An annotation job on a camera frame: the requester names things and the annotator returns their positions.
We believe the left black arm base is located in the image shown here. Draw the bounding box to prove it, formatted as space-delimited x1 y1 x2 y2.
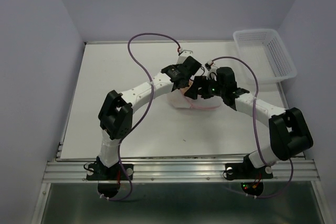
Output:
83 157 134 201

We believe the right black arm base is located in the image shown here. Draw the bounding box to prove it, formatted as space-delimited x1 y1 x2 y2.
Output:
223 155 274 198

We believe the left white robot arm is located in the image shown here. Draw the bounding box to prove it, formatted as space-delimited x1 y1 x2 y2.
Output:
98 56 202 179

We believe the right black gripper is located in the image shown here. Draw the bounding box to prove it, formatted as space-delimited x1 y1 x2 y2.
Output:
183 74 225 100

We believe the white plastic basket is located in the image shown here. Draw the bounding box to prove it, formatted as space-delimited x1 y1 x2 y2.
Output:
233 28 297 85

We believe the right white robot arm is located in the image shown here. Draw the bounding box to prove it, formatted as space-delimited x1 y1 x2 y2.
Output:
184 67 313 177

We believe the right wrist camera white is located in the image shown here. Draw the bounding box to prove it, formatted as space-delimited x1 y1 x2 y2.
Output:
204 60 218 80

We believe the aluminium mounting rail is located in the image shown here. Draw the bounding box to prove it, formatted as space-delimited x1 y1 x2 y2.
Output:
43 155 320 184

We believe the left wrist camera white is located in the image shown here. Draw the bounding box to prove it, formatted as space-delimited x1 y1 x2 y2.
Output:
177 50 193 64

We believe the purple cable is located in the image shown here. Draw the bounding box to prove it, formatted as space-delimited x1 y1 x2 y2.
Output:
101 33 183 202
211 56 294 199

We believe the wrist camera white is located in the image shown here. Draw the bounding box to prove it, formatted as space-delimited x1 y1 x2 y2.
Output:
177 50 193 64
204 60 218 80

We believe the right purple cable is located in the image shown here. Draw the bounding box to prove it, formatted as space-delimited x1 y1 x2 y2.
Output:
211 56 294 199

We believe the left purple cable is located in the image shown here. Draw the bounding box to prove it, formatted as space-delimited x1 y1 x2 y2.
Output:
101 33 183 202

